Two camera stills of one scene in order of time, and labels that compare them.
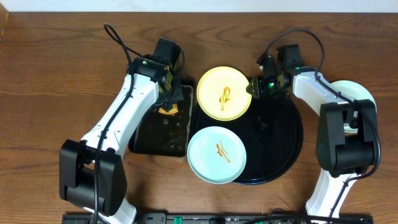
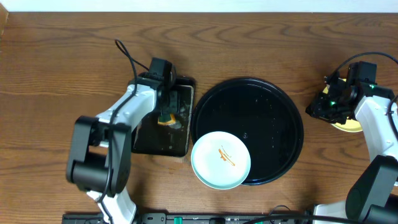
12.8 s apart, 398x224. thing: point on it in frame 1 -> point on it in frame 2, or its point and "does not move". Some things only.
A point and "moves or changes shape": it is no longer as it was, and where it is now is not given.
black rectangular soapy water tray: (164, 134) does not move
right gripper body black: (269, 87) -> (331, 109)
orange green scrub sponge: (173, 110) moves or changes shape
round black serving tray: (271, 129) does not move
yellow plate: (222, 93) moves or changes shape
